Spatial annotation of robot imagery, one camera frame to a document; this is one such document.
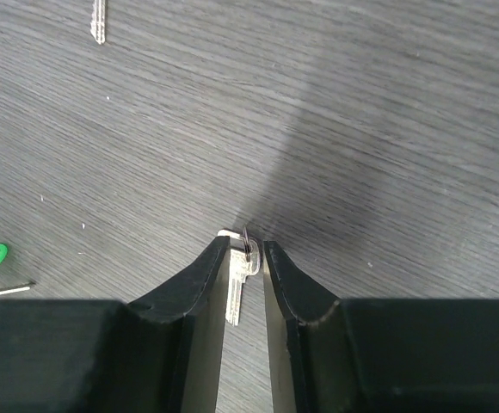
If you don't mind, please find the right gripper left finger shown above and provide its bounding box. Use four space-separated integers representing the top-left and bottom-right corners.
0 237 230 412

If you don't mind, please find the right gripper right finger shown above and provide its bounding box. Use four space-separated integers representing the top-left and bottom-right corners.
263 241 499 412

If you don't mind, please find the silver key with ring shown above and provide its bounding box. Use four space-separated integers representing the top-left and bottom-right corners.
218 228 262 326

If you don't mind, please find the silver key on table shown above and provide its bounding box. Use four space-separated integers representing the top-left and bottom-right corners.
90 0 107 45

